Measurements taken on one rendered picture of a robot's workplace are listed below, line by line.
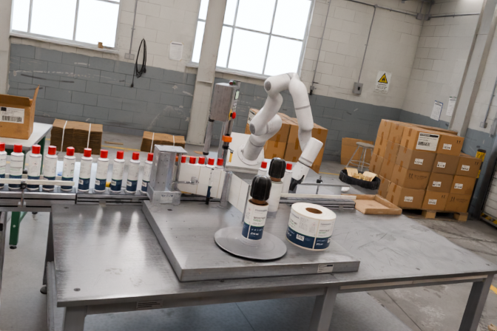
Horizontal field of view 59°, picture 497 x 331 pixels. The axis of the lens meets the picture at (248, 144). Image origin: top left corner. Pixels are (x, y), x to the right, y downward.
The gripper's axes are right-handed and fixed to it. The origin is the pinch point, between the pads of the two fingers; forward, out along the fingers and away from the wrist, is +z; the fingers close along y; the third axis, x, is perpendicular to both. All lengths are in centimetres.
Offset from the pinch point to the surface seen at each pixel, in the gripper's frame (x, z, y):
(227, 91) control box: -65, -30, 0
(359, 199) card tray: 64, -12, -12
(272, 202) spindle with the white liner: -29.2, 8.6, 32.0
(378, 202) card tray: 76, -16, -8
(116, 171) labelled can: -97, 30, 2
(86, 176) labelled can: -109, 38, 2
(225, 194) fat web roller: -49, 16, 21
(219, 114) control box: -62, -18, -2
